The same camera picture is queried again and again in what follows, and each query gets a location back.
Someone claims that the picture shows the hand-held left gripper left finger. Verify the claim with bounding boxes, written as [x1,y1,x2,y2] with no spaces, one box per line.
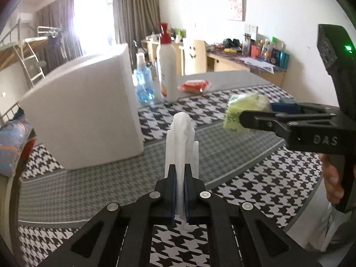
[36,164,178,267]

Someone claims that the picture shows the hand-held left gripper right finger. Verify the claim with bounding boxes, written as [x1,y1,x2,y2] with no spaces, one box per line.
[183,164,321,267]

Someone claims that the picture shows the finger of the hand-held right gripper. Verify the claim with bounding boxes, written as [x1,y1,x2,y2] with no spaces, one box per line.
[239,109,295,139]
[270,102,339,118]

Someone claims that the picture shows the yellow-green plastic bag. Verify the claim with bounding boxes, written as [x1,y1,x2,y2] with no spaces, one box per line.
[222,93,272,133]

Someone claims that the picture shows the white foam box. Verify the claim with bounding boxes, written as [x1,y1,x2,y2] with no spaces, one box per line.
[17,43,144,171]

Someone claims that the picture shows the person's right hand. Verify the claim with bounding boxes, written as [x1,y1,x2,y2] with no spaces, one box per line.
[320,153,347,205]

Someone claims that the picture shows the white papers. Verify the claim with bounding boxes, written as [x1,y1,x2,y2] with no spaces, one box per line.
[239,57,275,74]

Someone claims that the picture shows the group of toiletry bottles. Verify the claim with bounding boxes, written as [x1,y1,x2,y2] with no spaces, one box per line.
[242,32,290,69]

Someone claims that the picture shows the houndstooth tablecloth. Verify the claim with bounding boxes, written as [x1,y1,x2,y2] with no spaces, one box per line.
[17,83,326,267]

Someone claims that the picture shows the wooden desk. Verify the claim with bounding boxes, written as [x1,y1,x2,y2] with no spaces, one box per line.
[206,48,287,87]

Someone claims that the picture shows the orange snack packet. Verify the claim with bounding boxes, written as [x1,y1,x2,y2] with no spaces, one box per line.
[178,79,211,94]

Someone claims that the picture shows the wooden chair with smiley face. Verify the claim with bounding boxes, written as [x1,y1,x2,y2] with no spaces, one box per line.
[182,39,208,75]

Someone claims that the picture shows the white pump bottle red top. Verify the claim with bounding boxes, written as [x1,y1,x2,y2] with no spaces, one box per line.
[155,22,179,103]

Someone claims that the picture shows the blue spray bottle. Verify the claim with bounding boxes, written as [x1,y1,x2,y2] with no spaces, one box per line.
[133,52,156,103]

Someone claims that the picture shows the person's light trousers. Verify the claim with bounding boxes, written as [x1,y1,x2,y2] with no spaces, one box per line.
[303,200,356,258]

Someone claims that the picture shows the wooden drawer cabinet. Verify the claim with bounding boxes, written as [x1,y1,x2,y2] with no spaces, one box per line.
[141,35,184,76]

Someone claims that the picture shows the grey curtain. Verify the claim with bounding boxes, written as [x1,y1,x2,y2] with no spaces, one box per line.
[36,0,83,73]
[112,0,161,54]

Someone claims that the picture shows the colourful bedding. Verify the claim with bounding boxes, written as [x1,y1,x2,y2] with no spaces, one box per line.
[0,108,33,176]

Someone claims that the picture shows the white metal ladder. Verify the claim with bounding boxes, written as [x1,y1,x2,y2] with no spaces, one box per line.
[23,39,47,87]

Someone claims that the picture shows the window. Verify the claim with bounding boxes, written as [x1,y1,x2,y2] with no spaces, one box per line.
[73,0,116,59]

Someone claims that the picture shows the dark hanging clothes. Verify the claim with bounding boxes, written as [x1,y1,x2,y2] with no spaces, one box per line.
[48,31,65,51]

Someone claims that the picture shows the metal bunk bed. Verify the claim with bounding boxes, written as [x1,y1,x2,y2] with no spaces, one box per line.
[0,19,65,71]

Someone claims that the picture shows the white air conditioner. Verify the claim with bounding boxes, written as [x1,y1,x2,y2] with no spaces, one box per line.
[17,12,36,23]

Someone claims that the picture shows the pink wall picture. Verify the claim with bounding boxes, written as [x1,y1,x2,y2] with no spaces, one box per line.
[227,0,247,22]

